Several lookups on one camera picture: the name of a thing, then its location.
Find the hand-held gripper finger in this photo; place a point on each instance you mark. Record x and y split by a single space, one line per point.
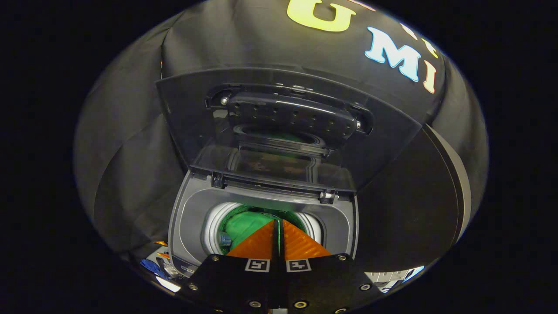
281 250
276 250

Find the green polo shirt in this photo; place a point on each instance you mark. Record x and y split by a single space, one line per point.
244 229

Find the dark washing machine lid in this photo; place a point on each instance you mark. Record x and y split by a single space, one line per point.
187 113

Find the black backdrop cloth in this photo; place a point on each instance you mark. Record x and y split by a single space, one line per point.
130 152

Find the grey cabinet with black frame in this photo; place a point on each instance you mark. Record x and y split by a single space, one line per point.
405 209

